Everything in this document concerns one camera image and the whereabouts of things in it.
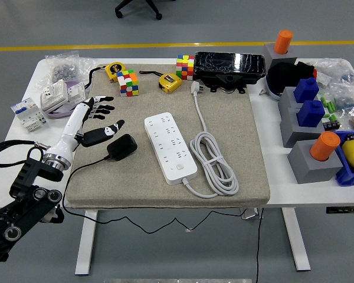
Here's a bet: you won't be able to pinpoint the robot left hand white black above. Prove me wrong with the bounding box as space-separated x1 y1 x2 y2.
48 96 126 162

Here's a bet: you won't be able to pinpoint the black plug adapter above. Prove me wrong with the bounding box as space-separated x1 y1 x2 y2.
106 134 138 162

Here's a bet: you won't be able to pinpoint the white power strip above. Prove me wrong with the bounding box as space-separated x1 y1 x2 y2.
143 111 199 186

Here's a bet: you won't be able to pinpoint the white blue circuit breaker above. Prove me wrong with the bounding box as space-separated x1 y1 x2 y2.
11 97 50 133

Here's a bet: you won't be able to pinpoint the clear bag of metal nuts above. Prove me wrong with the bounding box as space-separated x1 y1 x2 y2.
35 51 97 89

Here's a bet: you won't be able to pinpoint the cube puzzle with white face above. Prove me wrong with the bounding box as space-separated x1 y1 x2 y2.
116 70 140 97

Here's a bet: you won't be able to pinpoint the yellow tape measure black label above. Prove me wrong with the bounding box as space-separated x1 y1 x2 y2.
87 61 124 89

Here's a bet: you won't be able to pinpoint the yellow tape measure black clip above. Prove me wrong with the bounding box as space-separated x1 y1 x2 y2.
139 70 183 94

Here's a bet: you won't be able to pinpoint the white table leg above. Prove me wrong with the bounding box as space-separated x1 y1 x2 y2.
75 209 99 275
281 208 311 272

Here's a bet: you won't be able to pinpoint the tall multicolour cube puzzle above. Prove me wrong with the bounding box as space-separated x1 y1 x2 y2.
175 54 195 81

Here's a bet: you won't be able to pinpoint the black office chair base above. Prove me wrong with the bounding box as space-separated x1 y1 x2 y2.
114 0 163 21

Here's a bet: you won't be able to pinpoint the glossy black box device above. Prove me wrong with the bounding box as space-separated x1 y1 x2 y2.
193 51 267 95

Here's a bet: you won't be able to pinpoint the grey-brown mat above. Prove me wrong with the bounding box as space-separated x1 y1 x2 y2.
67 63 271 209

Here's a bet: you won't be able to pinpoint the white blue round case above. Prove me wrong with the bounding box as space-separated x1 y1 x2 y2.
264 73 284 103

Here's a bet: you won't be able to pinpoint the grey block with hole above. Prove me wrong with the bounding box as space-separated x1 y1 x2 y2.
287 140 344 185
261 42 298 70

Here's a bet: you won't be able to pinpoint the grey block base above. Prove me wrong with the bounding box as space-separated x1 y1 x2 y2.
279 107 327 148
277 87 321 114

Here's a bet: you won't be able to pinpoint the black cloth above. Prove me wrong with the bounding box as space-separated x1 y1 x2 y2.
267 61 316 95

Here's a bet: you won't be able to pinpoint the orange cylinder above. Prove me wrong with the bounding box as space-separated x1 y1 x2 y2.
273 29 294 55
309 131 342 162

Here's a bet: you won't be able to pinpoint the blue block with knob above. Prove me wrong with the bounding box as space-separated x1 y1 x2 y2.
293 77 320 104
296 100 326 128

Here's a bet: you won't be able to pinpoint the green plastic pieces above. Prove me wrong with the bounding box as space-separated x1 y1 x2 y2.
320 97 339 121

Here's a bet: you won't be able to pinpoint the small black terminal block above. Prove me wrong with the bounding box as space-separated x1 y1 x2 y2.
323 119 340 131

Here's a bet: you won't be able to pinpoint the clear bag of small parts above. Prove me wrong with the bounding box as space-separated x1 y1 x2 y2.
314 58 354 87

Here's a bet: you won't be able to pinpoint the clear bag of blue parts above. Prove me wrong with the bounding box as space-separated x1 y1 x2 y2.
330 82 354 119

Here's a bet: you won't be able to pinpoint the blue plastic bin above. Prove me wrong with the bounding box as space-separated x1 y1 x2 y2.
333 130 354 187

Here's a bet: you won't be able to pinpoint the black table control panel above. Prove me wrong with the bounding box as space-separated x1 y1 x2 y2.
326 206 354 215

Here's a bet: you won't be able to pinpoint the white wall switch panel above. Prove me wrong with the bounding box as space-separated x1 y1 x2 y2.
65 81 86 104

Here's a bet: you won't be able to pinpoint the white wall socket panel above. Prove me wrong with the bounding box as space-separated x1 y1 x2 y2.
40 78 69 112

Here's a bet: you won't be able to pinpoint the black plug cord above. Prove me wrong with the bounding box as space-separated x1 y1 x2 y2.
61 156 243 234

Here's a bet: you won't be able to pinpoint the grey-white power strip cable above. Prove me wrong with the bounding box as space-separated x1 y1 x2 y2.
181 81 240 199

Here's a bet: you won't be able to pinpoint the metal bracket under table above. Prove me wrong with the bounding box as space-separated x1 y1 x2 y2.
241 208 264 221

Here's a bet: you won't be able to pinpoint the black hanging cable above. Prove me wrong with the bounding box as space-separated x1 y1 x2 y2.
255 208 264 283

